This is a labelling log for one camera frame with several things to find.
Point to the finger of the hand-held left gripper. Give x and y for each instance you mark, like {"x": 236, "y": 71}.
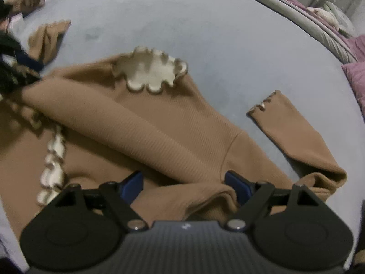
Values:
{"x": 28, "y": 61}

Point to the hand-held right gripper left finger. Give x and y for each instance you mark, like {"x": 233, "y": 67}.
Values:
{"x": 133, "y": 187}

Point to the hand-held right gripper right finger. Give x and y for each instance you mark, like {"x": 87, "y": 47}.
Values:
{"x": 235, "y": 187}

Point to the brown top with cream ruffles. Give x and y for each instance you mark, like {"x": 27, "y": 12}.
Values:
{"x": 148, "y": 137}

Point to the beige knitted sweater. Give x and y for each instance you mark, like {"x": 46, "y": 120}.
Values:
{"x": 30, "y": 1}

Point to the grey bed sheet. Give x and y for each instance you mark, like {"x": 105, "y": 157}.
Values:
{"x": 199, "y": 34}

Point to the pink pillow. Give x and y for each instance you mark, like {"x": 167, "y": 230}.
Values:
{"x": 356, "y": 82}

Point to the pink and grey duvet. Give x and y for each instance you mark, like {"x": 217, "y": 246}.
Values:
{"x": 308, "y": 20}

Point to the cream plush toy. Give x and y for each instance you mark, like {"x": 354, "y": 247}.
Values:
{"x": 322, "y": 15}

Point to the folded grey green blanket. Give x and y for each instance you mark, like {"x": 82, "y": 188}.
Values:
{"x": 340, "y": 17}

